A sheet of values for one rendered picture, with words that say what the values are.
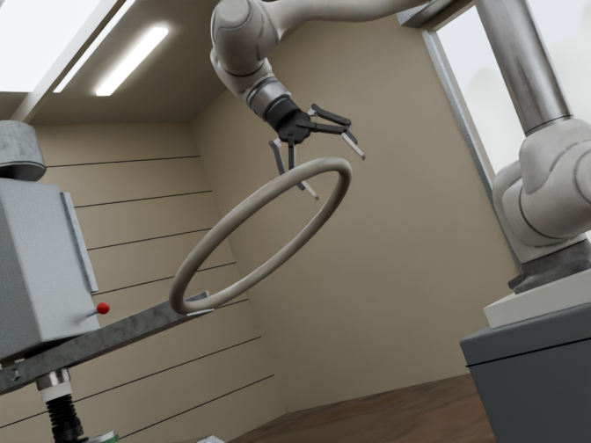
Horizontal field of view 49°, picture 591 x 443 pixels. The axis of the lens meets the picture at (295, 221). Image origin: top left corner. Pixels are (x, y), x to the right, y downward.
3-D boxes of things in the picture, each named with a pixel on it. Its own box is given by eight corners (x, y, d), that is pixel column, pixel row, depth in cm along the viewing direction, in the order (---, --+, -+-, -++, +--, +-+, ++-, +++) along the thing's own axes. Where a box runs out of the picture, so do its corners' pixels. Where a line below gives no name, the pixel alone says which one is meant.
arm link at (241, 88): (245, 116, 151) (239, 88, 138) (206, 72, 155) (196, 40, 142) (281, 90, 153) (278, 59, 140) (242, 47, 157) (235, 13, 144)
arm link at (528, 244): (569, 243, 155) (530, 162, 159) (608, 230, 137) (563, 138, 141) (508, 268, 153) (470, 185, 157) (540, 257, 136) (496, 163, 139)
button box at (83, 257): (69, 301, 171) (40, 202, 176) (76, 300, 174) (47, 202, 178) (92, 291, 169) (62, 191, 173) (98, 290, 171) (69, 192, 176)
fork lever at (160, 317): (-48, 409, 159) (-53, 389, 160) (12, 392, 177) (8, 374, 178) (178, 318, 137) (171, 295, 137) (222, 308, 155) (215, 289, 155)
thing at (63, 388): (37, 404, 157) (33, 390, 158) (57, 398, 164) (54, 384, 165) (58, 396, 155) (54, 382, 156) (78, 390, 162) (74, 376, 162)
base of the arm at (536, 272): (528, 285, 161) (519, 264, 162) (616, 253, 146) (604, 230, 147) (498, 301, 147) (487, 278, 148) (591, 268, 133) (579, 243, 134)
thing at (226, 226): (130, 330, 123) (121, 319, 124) (243, 306, 169) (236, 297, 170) (308, 148, 111) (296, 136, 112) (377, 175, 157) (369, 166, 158)
